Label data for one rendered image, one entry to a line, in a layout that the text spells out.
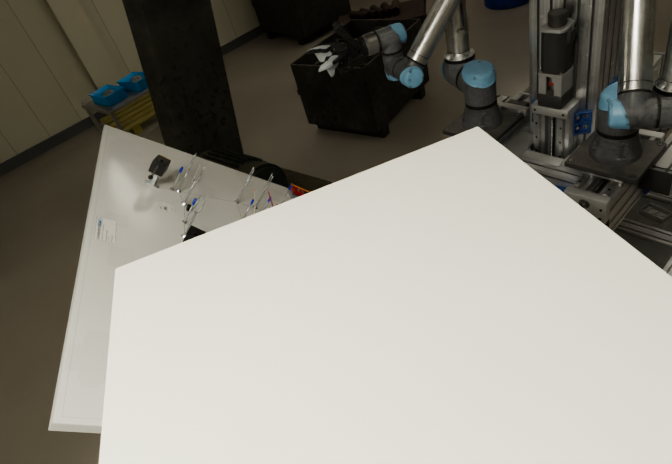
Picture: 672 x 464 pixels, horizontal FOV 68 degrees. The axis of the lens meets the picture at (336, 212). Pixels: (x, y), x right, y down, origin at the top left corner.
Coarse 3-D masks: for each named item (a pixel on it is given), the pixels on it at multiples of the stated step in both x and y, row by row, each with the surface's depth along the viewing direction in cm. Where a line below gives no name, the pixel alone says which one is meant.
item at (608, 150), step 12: (600, 132) 156; (636, 132) 152; (600, 144) 158; (612, 144) 155; (624, 144) 154; (636, 144) 154; (600, 156) 159; (612, 156) 156; (624, 156) 156; (636, 156) 155
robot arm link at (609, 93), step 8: (608, 88) 151; (616, 88) 150; (600, 96) 152; (608, 96) 148; (616, 96) 146; (600, 104) 152; (600, 112) 153; (600, 120) 154; (600, 128) 156; (608, 128) 153
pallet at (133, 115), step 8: (144, 96) 625; (128, 104) 617; (136, 104) 610; (144, 104) 608; (152, 104) 599; (120, 112) 606; (128, 112) 597; (136, 112) 589; (144, 112) 583; (152, 112) 577; (104, 120) 595; (112, 120) 588; (120, 120) 582; (128, 120) 576; (136, 120) 570; (144, 120) 566; (128, 128) 558; (136, 128) 563
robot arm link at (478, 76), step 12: (480, 60) 184; (468, 72) 181; (480, 72) 179; (492, 72) 179; (456, 84) 191; (468, 84) 182; (480, 84) 180; (492, 84) 181; (468, 96) 185; (480, 96) 182; (492, 96) 184
